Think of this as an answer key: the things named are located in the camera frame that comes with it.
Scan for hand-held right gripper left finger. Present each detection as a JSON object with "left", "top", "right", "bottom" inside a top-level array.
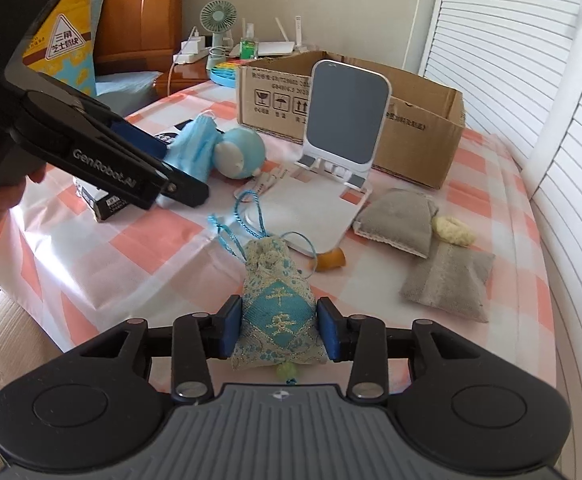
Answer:
[{"left": 71, "top": 296, "right": 243, "bottom": 403}]

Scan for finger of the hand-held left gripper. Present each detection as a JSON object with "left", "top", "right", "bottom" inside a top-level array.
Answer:
[
  {"left": 108, "top": 119, "right": 170, "bottom": 164},
  {"left": 158, "top": 172, "right": 210, "bottom": 207}
]

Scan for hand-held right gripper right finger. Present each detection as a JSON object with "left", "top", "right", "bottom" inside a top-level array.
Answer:
[{"left": 317, "top": 297, "right": 477, "bottom": 403}]

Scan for blue face mask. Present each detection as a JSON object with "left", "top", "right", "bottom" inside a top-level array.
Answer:
[{"left": 163, "top": 112, "right": 228, "bottom": 184}]

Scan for blue embroidered sachet pouch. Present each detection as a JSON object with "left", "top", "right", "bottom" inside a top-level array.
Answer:
[{"left": 207, "top": 191, "right": 330, "bottom": 381}]

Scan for round blue plush toy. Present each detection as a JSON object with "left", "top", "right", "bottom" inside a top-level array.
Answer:
[{"left": 213, "top": 127, "right": 267, "bottom": 180}]

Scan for plain grey cloth pouch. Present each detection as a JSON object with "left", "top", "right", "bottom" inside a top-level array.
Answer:
[{"left": 399, "top": 240, "right": 496, "bottom": 324}]

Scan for grey pouch with white trim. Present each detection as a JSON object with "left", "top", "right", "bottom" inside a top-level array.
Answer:
[{"left": 352, "top": 188, "right": 440, "bottom": 260}]

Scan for cream knitted scrunchie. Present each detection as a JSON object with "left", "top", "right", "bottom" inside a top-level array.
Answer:
[{"left": 432, "top": 216, "right": 474, "bottom": 248}]

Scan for brown cardboard box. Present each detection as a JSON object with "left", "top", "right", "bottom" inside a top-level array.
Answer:
[{"left": 236, "top": 51, "right": 467, "bottom": 190}]

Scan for black flat packet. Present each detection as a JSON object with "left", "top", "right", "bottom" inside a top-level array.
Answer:
[{"left": 154, "top": 120, "right": 195, "bottom": 149}]

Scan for light blue bed cloth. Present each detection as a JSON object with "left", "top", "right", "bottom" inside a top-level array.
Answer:
[{"left": 93, "top": 70, "right": 165, "bottom": 111}]

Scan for yellow blue snack bag pillow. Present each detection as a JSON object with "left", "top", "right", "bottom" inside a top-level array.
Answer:
[{"left": 23, "top": 0, "right": 110, "bottom": 99}]

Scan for small orange stopper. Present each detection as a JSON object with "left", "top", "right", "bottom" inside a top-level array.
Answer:
[{"left": 316, "top": 250, "right": 347, "bottom": 272}]

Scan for small black box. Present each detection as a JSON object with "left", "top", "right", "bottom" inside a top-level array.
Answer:
[{"left": 78, "top": 179, "right": 138, "bottom": 224}]

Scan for wooden nightstand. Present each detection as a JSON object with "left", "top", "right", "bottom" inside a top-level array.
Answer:
[{"left": 153, "top": 55, "right": 242, "bottom": 97}]

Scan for orange white checkered tablecloth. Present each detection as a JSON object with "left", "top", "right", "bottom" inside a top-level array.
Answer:
[{"left": 11, "top": 79, "right": 558, "bottom": 397}]

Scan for white paper tags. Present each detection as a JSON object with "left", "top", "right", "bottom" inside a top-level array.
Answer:
[{"left": 247, "top": 165, "right": 293, "bottom": 194}]

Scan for white power strip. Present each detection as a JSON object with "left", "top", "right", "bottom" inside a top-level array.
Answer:
[{"left": 173, "top": 35, "right": 213, "bottom": 66}]

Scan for colourful bubble pop toy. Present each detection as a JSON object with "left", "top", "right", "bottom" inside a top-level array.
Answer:
[{"left": 209, "top": 60, "right": 253, "bottom": 89}]

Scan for wooden headboard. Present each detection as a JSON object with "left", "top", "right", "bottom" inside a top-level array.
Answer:
[{"left": 90, "top": 0, "right": 188, "bottom": 74}]

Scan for small green desk fan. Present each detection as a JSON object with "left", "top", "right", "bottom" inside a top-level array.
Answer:
[{"left": 200, "top": 0, "right": 238, "bottom": 57}]

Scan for green hand sanitizer bottle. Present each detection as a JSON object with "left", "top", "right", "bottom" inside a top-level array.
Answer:
[{"left": 240, "top": 24, "right": 260, "bottom": 60}]

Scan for white router with antennas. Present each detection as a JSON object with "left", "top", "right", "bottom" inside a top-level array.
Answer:
[{"left": 228, "top": 16, "right": 310, "bottom": 59}]

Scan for white folding phone stand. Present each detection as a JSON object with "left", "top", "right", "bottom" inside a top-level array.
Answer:
[{"left": 238, "top": 59, "right": 393, "bottom": 254}]

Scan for beige fabric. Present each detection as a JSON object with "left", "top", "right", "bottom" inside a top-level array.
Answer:
[{"left": 0, "top": 290, "right": 72, "bottom": 392}]

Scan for white louvered wardrobe door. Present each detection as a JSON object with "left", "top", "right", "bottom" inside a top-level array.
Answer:
[
  {"left": 520, "top": 0, "right": 582, "bottom": 480},
  {"left": 417, "top": 0, "right": 582, "bottom": 162}
]

